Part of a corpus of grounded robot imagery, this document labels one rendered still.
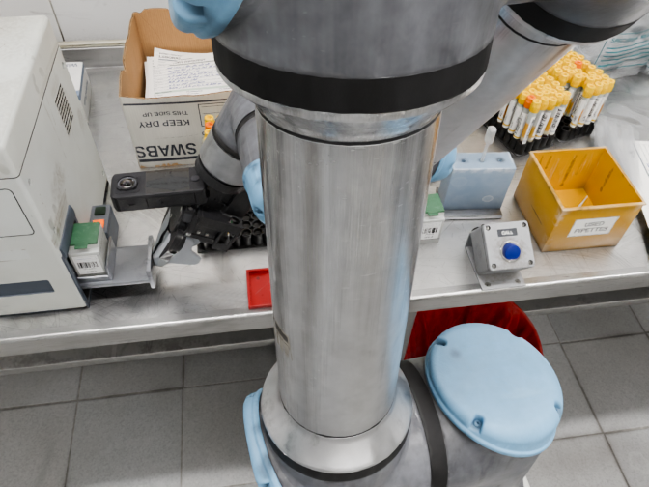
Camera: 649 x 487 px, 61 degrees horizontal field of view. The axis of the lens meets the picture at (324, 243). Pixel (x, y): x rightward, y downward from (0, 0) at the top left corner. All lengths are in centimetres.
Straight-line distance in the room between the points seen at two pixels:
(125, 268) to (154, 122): 27
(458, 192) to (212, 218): 41
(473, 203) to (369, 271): 69
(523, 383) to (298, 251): 27
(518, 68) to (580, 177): 71
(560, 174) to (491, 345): 57
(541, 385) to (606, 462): 135
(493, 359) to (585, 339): 153
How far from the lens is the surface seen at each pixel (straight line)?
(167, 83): 113
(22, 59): 79
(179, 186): 70
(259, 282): 84
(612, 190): 101
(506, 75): 37
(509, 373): 49
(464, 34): 21
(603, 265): 98
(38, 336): 87
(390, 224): 26
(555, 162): 100
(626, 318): 213
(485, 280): 88
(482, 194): 94
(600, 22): 31
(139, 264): 84
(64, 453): 177
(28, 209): 72
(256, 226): 88
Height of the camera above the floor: 155
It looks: 50 degrees down
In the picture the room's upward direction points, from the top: 3 degrees clockwise
